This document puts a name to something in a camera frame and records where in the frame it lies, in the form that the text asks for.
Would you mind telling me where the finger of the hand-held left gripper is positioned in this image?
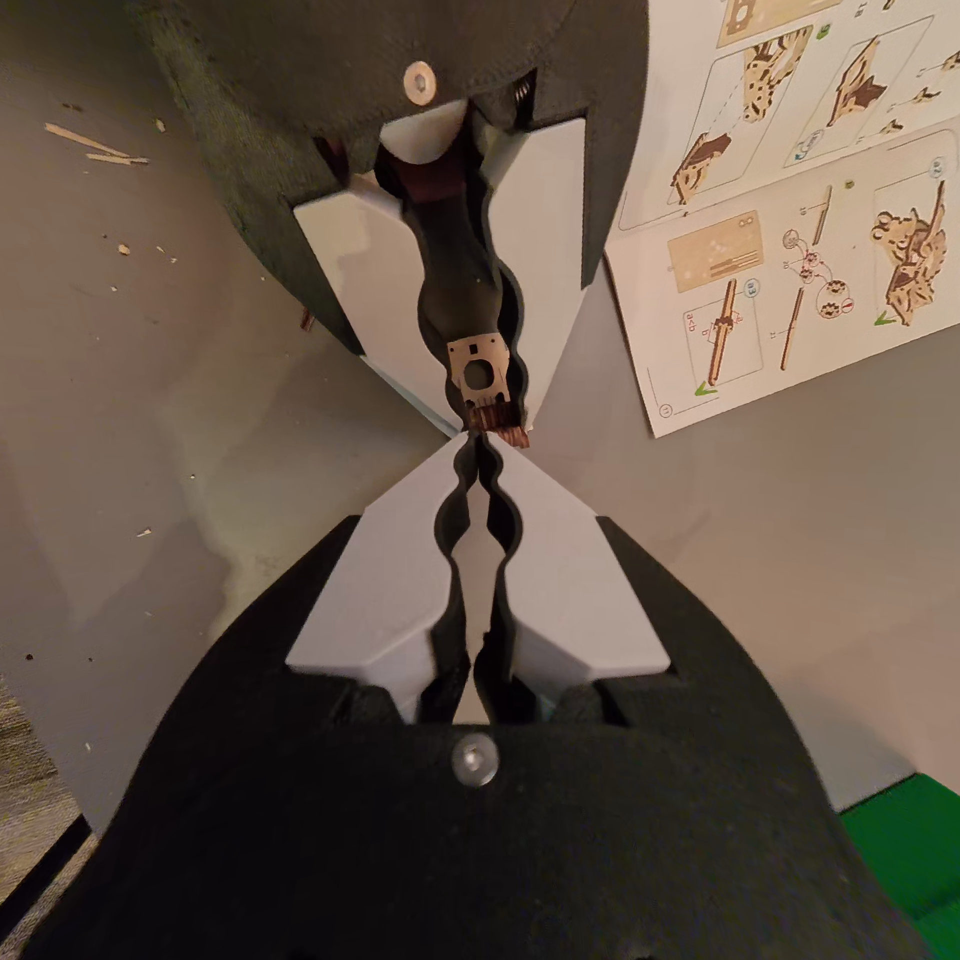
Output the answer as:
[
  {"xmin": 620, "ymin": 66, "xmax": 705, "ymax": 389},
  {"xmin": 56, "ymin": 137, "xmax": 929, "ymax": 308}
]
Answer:
[
  {"xmin": 476, "ymin": 112, "xmax": 590, "ymax": 440},
  {"xmin": 291, "ymin": 172, "xmax": 472, "ymax": 438}
]

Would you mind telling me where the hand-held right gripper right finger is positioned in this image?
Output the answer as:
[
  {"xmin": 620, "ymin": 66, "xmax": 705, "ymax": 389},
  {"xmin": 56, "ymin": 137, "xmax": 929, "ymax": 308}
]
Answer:
[{"xmin": 477, "ymin": 436, "xmax": 672, "ymax": 727}]

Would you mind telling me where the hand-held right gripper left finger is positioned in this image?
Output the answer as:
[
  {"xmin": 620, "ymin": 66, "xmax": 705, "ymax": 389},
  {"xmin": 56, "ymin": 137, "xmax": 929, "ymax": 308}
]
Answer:
[{"xmin": 283, "ymin": 435, "xmax": 480, "ymax": 727}]

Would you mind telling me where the wooden plate part with gears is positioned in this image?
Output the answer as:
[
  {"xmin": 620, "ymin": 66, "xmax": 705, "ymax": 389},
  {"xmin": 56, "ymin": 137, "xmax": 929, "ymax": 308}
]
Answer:
[{"xmin": 446, "ymin": 333, "xmax": 528, "ymax": 438}]

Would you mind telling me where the long wood splinter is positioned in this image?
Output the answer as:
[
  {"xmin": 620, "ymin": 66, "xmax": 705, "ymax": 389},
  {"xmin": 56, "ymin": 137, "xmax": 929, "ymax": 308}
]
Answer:
[{"xmin": 43, "ymin": 122, "xmax": 130, "ymax": 160}]

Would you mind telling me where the printed instruction booklet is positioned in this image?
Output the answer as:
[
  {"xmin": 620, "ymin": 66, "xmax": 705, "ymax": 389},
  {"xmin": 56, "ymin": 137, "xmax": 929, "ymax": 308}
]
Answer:
[{"xmin": 603, "ymin": 0, "xmax": 960, "ymax": 441}]

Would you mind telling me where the green box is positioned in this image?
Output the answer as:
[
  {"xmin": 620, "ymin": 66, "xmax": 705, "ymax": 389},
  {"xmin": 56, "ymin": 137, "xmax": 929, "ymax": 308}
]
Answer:
[{"xmin": 840, "ymin": 772, "xmax": 960, "ymax": 960}]

